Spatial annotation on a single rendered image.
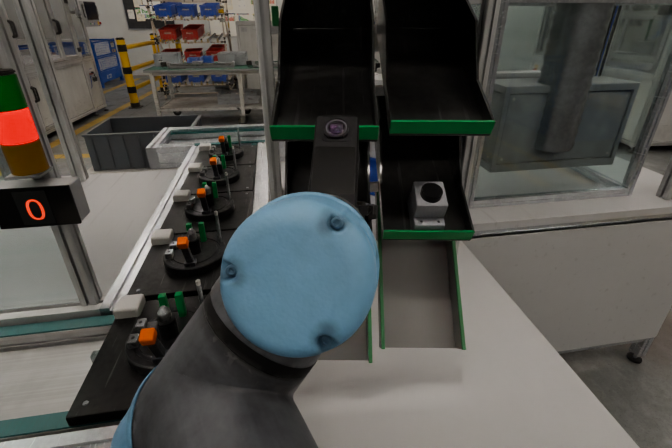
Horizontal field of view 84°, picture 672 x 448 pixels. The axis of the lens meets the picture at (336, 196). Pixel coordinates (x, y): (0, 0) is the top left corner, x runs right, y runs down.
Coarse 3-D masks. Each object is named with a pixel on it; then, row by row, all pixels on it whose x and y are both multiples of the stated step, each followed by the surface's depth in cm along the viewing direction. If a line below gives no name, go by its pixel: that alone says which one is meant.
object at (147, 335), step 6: (150, 324) 57; (156, 324) 57; (144, 330) 55; (150, 330) 55; (156, 330) 56; (144, 336) 54; (150, 336) 54; (156, 336) 55; (144, 342) 54; (150, 342) 54; (156, 342) 56; (150, 348) 56; (156, 348) 57; (162, 348) 59; (156, 354) 58; (162, 354) 59
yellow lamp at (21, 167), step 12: (0, 144) 57; (24, 144) 57; (36, 144) 59; (12, 156) 57; (24, 156) 58; (36, 156) 59; (12, 168) 58; (24, 168) 58; (36, 168) 59; (48, 168) 61
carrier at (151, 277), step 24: (216, 216) 87; (168, 240) 93; (192, 240) 85; (216, 240) 92; (144, 264) 86; (168, 264) 83; (192, 264) 82; (216, 264) 85; (144, 288) 78; (168, 288) 78; (192, 288) 78
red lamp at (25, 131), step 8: (0, 112) 55; (8, 112) 55; (16, 112) 55; (24, 112) 56; (0, 120) 55; (8, 120) 55; (16, 120) 56; (24, 120) 56; (32, 120) 58; (0, 128) 55; (8, 128) 55; (16, 128) 56; (24, 128) 57; (32, 128) 58; (0, 136) 56; (8, 136) 56; (16, 136) 56; (24, 136) 57; (32, 136) 58; (8, 144) 56; (16, 144) 57
